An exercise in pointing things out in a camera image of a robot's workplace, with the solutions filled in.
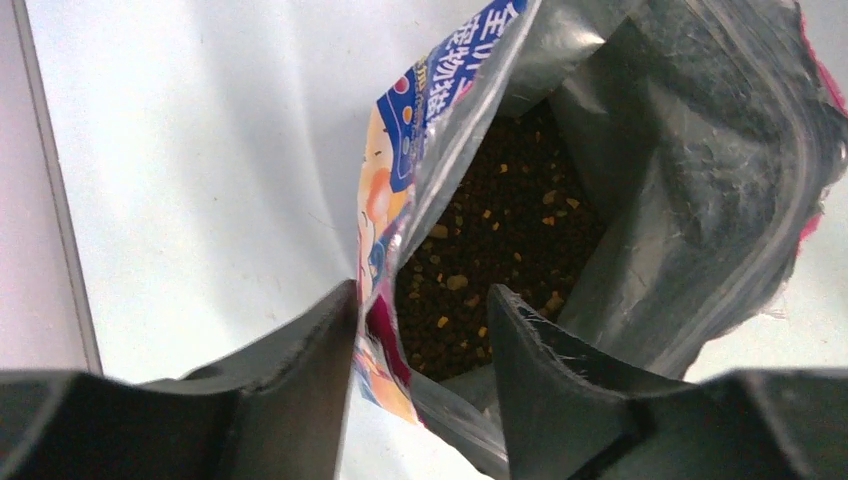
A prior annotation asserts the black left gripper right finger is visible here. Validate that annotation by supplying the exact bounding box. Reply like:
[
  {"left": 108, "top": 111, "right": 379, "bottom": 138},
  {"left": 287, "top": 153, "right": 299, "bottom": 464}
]
[{"left": 487, "top": 284, "right": 847, "bottom": 479}]

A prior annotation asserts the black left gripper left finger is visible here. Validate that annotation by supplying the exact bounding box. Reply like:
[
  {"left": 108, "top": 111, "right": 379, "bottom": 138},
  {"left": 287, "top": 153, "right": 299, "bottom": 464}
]
[{"left": 1, "top": 280, "right": 357, "bottom": 479}]

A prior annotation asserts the pet food bag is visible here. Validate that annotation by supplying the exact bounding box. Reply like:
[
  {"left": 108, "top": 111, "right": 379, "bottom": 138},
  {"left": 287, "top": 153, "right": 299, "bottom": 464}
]
[{"left": 357, "top": 1, "right": 847, "bottom": 479}]

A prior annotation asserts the brown pet food kibble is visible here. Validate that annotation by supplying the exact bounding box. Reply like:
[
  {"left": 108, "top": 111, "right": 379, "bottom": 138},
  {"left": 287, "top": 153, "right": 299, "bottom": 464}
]
[{"left": 395, "top": 102, "right": 606, "bottom": 381}]

